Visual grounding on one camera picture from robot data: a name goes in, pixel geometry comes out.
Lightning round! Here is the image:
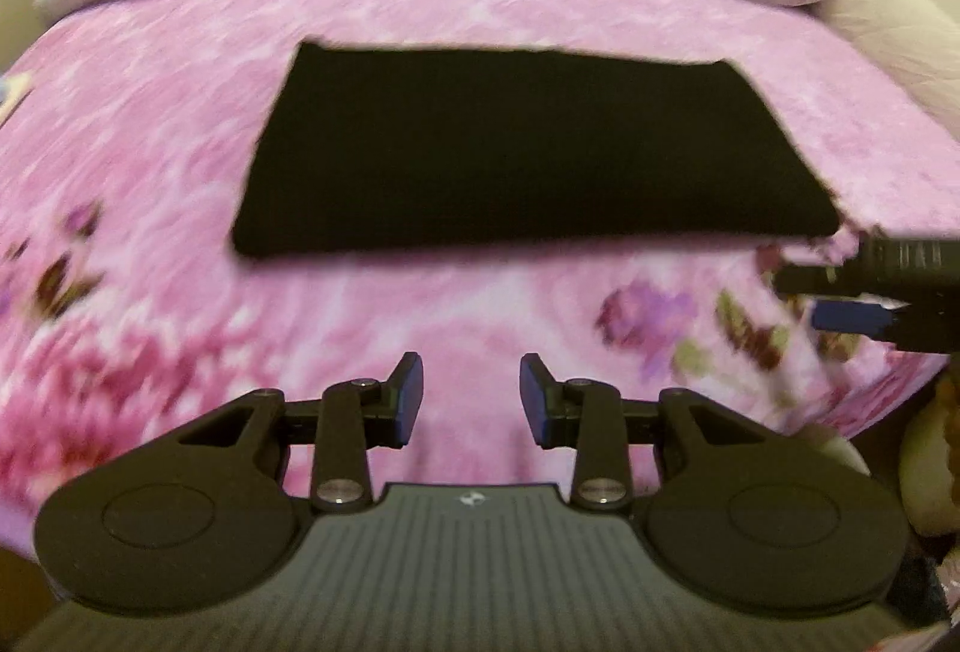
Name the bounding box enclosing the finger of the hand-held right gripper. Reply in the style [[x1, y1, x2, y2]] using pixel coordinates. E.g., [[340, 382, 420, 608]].
[[810, 298, 902, 338], [772, 238, 944, 298]]

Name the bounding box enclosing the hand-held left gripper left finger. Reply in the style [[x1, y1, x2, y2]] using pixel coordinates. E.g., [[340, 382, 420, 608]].
[[176, 352, 426, 514]]

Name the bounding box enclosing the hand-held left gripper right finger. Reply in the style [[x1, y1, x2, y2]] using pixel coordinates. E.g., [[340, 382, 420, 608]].
[[519, 353, 770, 514]]

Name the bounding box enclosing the black knit garment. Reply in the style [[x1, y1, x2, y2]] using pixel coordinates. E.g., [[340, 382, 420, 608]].
[[229, 43, 841, 261]]

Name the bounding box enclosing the pink floral blanket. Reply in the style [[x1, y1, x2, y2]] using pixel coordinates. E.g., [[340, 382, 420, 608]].
[[0, 0, 960, 548]]

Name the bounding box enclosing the white quilted pillow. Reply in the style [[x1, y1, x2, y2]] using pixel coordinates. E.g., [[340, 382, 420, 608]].
[[821, 0, 960, 143]]

